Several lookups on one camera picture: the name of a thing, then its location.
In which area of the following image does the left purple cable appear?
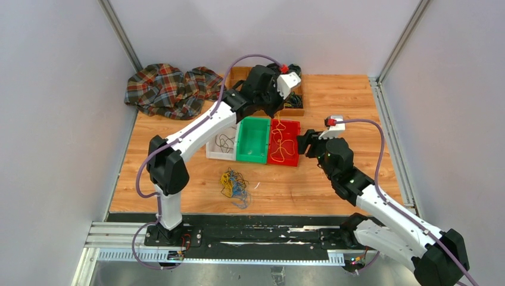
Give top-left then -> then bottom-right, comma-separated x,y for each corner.
130,53 -> 283,272

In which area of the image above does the purple cable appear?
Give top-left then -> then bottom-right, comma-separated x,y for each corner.
130,53 -> 283,272
335,117 -> 481,286

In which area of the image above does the aluminium rail frame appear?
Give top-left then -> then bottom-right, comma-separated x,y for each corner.
71,223 -> 454,286

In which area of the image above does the rolled green tie bottom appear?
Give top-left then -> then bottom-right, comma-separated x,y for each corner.
284,92 -> 303,109

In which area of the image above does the red plastic bin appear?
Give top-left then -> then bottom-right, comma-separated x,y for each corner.
267,119 -> 300,167

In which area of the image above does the green plastic bin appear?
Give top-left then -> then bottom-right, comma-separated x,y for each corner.
236,117 -> 271,164

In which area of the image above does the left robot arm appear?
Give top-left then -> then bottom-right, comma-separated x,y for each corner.
146,65 -> 301,246

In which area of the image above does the rolled green tie top-right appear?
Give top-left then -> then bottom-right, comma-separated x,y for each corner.
288,64 -> 302,77

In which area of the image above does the plaid cloth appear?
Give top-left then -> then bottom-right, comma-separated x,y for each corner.
124,64 -> 223,120

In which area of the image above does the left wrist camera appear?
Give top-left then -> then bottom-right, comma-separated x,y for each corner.
276,70 -> 301,100

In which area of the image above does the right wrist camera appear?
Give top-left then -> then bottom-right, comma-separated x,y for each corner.
319,115 -> 345,139

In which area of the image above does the wooden compartment tray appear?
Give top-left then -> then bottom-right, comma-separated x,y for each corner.
225,66 -> 305,117

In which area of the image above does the cable bundle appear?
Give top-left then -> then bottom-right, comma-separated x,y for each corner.
219,168 -> 253,210

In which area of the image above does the white plastic bin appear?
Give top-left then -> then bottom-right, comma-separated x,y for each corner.
205,123 -> 240,161

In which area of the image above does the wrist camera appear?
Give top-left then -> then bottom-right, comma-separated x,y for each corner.
319,115 -> 345,139
276,70 -> 301,100

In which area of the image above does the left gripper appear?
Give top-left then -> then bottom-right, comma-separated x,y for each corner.
255,81 -> 291,120

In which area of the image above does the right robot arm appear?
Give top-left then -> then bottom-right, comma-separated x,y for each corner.
297,129 -> 470,285

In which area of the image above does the brown cable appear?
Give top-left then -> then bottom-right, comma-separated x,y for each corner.
215,132 -> 238,155

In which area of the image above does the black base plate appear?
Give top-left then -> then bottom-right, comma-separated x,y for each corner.
144,213 -> 381,262

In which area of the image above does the yellow cable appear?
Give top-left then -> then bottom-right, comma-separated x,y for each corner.
270,111 -> 297,163

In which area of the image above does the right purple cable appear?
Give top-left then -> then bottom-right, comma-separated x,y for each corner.
335,117 -> 481,286

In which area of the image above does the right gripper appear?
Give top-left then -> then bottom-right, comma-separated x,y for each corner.
297,129 -> 336,181

